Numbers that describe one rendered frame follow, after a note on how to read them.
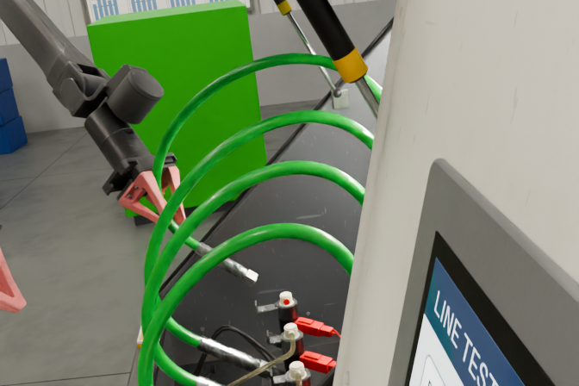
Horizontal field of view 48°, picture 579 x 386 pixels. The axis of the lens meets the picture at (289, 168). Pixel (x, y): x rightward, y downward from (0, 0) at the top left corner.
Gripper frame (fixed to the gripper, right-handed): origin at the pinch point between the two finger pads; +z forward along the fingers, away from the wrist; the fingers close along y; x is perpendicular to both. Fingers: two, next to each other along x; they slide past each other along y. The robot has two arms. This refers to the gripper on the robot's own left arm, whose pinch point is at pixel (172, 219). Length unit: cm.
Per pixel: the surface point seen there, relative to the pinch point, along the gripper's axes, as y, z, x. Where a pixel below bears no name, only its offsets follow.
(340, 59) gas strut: -27, 14, -44
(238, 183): -16.4, 10.4, -23.7
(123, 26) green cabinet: 209, -200, 128
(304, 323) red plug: 3.4, 22.6, -5.4
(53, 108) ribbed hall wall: 407, -386, 404
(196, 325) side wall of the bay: 21.9, 7.7, 29.1
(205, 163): -12.3, 4.3, -19.1
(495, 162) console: -42, 28, -51
